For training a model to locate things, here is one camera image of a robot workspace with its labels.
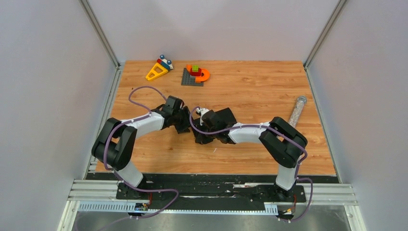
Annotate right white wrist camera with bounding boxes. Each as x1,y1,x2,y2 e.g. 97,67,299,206
196,108,209,126

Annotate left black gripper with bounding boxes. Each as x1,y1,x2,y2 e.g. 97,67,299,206
172,106,197,134

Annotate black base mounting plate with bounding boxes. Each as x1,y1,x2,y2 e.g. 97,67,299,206
116,174,306,211

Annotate clear tube of beads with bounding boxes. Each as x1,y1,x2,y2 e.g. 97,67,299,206
288,96,307,127

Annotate black zip tool case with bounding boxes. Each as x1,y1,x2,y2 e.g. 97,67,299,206
192,107,237,144

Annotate orange curved toy piece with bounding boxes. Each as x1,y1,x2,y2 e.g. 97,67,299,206
186,64,210,84

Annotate grey lego baseplate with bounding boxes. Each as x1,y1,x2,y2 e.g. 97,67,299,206
181,68,204,87

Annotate green lego block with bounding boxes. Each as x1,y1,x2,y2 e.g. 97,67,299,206
191,65,200,72

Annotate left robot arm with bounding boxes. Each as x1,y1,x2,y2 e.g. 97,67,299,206
91,96,190,199

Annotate yellow triangle toy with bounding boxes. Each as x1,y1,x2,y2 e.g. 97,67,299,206
145,54,174,81

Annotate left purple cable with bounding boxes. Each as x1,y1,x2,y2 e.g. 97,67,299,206
102,86,180,220

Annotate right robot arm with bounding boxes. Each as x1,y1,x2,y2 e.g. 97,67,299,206
189,107,308,201

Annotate red lego block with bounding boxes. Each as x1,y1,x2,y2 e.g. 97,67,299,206
190,68,202,77

